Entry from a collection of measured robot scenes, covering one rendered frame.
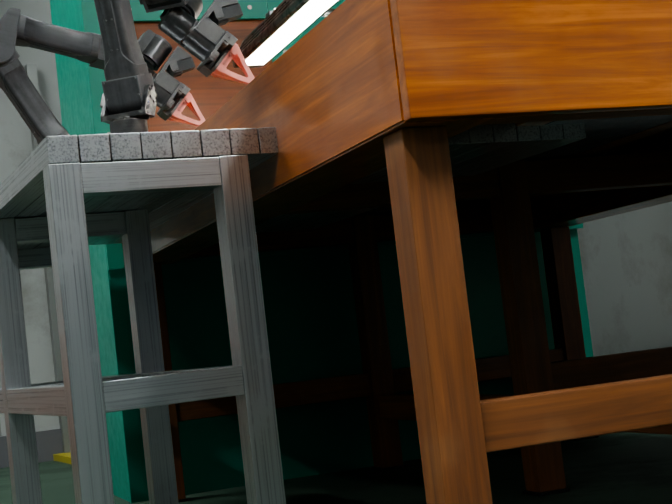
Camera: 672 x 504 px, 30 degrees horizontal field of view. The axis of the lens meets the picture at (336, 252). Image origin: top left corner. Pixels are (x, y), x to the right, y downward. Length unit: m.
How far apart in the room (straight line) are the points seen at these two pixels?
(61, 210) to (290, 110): 0.35
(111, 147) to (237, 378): 0.38
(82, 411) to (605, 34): 0.85
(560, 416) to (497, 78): 0.41
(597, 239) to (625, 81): 3.19
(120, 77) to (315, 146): 0.52
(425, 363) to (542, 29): 0.42
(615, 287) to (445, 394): 3.24
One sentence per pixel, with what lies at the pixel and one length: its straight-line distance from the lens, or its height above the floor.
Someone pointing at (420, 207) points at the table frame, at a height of 0.48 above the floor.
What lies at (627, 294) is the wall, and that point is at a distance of 4.62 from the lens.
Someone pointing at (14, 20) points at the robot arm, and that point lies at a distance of 2.73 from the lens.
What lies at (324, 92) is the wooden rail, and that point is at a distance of 1.69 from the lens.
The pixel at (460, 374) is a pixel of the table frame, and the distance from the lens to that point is 1.47.
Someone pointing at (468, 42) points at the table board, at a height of 0.67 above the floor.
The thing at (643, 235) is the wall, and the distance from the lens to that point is 4.52.
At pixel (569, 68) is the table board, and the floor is 0.63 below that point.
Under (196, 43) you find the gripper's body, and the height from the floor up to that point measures 0.92.
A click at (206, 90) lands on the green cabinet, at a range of 3.31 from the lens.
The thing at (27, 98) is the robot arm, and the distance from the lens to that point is 2.71.
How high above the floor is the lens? 0.34
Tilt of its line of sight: 4 degrees up
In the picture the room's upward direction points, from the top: 7 degrees counter-clockwise
